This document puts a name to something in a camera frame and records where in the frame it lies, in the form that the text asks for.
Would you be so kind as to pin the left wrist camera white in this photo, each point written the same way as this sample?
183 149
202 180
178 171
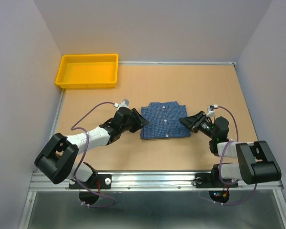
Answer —
124 103

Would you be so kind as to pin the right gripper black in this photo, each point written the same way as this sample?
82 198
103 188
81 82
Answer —
190 121

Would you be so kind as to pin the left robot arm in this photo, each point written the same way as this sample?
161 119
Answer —
57 158

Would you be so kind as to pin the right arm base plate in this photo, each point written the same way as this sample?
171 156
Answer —
207 180

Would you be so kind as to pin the blue plaid long sleeve shirt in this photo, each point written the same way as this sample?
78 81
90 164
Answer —
163 121

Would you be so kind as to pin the aluminium mounting rail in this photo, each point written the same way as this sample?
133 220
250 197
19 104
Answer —
129 181

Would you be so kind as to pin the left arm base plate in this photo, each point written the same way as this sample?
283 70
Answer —
99 181

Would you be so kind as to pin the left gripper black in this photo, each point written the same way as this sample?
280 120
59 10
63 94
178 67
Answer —
139 120

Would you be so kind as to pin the yellow plastic bin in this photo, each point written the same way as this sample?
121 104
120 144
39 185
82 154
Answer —
88 71

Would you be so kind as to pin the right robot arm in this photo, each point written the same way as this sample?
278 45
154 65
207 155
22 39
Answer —
252 162

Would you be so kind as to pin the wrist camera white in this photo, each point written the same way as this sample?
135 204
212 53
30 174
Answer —
124 103
211 109

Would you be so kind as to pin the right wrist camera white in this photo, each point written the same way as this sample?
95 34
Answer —
211 109

